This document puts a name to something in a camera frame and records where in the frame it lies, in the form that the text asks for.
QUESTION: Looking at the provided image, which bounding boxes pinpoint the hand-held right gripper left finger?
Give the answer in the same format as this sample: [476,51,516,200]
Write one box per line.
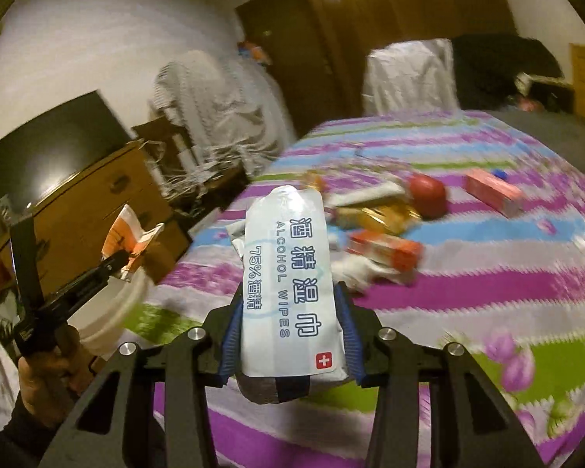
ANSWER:
[39,287,247,468]

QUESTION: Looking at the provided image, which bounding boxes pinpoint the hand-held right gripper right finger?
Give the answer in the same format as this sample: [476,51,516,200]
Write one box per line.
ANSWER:
[336,283,549,468]

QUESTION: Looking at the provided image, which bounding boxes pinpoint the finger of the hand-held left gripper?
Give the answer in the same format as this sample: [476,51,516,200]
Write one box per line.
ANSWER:
[9,217,44,337]
[34,248,130,336]

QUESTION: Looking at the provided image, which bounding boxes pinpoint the white plastic bucket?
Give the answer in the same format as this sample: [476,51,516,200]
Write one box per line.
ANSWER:
[68,261,149,352]

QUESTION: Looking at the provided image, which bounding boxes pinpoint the orange and white wrapper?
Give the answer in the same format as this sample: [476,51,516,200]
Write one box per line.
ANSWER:
[100,203,167,284]

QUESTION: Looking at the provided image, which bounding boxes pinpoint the white wet wipes packet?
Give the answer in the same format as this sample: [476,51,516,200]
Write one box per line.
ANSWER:
[229,184,352,405]

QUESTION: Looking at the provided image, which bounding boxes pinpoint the red carton box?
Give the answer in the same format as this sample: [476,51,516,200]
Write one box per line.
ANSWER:
[347,230,424,271]

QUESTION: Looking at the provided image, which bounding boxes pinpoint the person's left forearm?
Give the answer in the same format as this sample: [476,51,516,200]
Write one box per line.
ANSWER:
[0,395,79,468]

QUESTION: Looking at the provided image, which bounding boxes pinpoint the person's left hand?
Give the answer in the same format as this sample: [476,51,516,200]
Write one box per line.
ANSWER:
[17,324,98,430]

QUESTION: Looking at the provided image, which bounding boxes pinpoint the wooden dresser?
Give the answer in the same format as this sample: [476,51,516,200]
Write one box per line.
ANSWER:
[0,139,193,303]

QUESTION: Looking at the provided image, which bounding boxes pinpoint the striped floral bed sheet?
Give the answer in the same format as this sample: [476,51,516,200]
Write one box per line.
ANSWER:
[146,110,585,468]

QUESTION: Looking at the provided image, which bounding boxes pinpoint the black flat television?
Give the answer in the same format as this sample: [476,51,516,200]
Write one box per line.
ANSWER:
[0,90,137,249]

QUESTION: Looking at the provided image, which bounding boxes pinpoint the yellow snack wrapper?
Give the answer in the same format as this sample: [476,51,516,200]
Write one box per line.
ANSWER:
[336,202,420,235]

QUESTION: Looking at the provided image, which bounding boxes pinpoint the dark wooden chair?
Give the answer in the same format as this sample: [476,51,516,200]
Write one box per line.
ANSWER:
[131,117,176,157]

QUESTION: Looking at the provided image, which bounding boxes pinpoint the long white packet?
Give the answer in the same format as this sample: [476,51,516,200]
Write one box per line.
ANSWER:
[324,180,413,208]

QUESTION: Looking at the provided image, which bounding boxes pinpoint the red apple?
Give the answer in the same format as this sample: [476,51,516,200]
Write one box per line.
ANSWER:
[408,174,447,219]

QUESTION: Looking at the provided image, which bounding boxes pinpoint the grey striped shirt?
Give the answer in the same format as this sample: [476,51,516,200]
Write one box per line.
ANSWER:
[151,56,298,176]

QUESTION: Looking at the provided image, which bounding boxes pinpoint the pink carton box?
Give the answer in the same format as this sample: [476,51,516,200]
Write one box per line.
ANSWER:
[463,168,523,218]

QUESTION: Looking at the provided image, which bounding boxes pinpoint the white plastic cover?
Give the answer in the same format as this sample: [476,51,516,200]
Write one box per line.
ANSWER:
[362,38,461,115]

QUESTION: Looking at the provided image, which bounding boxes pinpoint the grey blanket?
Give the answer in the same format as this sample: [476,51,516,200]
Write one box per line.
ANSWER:
[487,107,585,186]

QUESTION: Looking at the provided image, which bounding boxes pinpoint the black cloth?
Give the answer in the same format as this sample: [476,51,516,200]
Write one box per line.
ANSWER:
[451,33,576,113]

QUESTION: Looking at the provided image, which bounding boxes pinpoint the dark wooden wardrobe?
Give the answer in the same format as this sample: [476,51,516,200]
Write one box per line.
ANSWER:
[236,0,518,137]

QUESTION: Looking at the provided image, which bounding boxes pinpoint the tangle of white cables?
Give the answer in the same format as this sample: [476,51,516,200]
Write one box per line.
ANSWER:
[156,141,235,206]

